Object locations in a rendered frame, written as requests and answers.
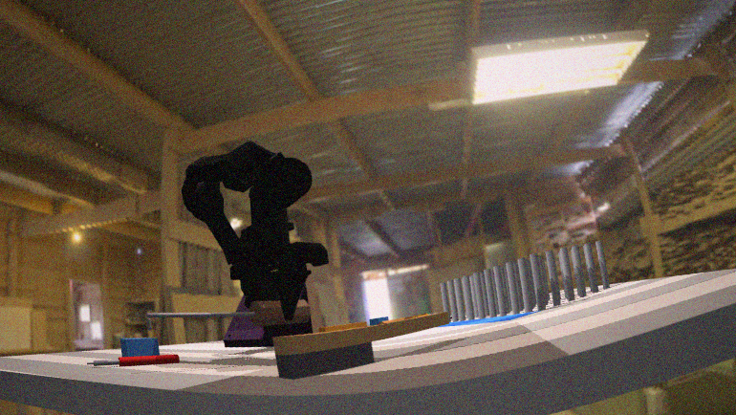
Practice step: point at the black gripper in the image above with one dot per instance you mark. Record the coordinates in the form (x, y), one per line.
(286, 284)

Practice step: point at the blue tape strip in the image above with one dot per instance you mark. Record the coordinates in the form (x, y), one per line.
(487, 320)

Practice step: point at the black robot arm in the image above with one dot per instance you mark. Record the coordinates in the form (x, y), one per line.
(274, 184)

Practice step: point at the light blue rectangular block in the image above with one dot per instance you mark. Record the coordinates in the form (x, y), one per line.
(139, 347)
(375, 321)

